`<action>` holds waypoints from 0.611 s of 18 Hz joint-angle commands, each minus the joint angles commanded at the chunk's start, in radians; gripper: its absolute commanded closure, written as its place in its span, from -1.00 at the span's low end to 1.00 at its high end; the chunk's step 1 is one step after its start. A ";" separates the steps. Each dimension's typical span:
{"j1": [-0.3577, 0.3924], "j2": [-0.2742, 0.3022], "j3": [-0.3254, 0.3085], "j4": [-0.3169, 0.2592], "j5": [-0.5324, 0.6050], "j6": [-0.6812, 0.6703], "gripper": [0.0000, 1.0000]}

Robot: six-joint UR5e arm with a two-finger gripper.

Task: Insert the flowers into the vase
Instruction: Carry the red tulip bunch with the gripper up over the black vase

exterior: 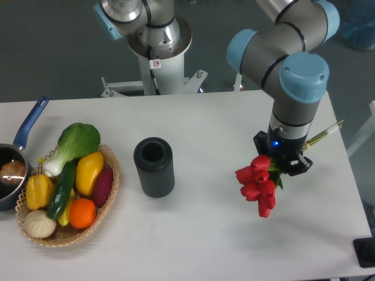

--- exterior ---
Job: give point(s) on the red tulip bouquet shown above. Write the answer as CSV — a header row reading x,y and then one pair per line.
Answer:
x,y
260,179

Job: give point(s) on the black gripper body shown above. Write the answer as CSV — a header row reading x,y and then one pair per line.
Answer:
x,y
273,145

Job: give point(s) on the green bok choy toy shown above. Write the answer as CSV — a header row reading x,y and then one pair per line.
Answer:
x,y
76,141

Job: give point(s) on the blue translucent bin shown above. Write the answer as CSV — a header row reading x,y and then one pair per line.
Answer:
x,y
357,27

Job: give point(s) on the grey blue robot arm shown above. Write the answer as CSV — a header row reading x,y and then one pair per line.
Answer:
x,y
280,61

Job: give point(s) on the yellow banana toy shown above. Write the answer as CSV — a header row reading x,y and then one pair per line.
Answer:
x,y
64,218

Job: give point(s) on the blue handled saucepan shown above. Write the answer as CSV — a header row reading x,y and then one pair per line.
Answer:
x,y
14,151

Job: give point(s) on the woven wicker basket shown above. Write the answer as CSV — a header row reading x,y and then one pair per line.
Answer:
x,y
68,235

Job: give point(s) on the yellow bell pepper toy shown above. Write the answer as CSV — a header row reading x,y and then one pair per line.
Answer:
x,y
39,191

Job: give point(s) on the orange fruit toy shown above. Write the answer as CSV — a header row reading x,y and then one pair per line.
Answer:
x,y
82,213

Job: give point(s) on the white frame at right edge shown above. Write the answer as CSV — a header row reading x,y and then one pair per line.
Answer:
x,y
362,135

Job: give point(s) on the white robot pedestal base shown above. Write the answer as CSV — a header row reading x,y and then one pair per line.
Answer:
x,y
161,57

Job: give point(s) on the purple sweet potato toy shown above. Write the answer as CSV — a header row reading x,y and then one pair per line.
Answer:
x,y
102,187

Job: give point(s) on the green cucumber toy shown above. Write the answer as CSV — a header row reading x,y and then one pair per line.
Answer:
x,y
63,188

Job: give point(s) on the brown bread roll toy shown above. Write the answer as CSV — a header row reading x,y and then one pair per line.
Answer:
x,y
13,172

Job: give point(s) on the white steamed bun toy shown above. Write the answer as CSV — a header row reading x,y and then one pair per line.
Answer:
x,y
38,225

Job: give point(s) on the yellow mango toy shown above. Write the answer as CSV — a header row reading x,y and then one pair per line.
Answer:
x,y
88,169

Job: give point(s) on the dark grey ribbed vase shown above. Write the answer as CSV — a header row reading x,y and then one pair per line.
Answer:
x,y
153,158

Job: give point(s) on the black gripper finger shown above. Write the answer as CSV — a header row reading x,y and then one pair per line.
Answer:
x,y
298,166

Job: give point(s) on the black device at table edge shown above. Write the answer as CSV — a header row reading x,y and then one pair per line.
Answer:
x,y
364,249

